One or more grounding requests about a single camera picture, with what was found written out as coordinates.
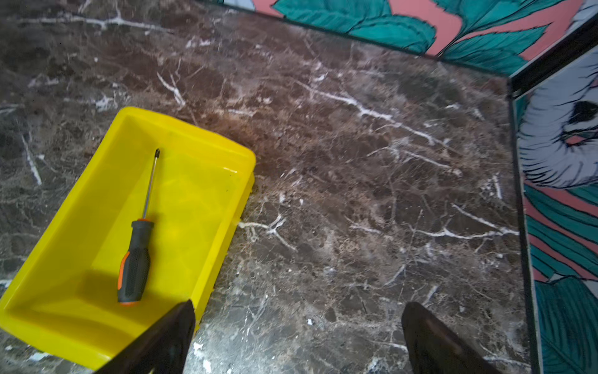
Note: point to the yellow plastic bin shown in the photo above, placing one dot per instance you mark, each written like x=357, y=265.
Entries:
x=192, y=183

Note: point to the black orange screwdriver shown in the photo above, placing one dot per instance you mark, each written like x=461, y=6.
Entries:
x=135, y=265

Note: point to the right black frame post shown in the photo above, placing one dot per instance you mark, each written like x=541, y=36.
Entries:
x=557, y=57

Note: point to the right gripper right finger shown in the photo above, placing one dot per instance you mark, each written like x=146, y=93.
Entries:
x=434, y=348

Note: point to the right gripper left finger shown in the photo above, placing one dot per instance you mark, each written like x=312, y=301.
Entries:
x=163, y=348

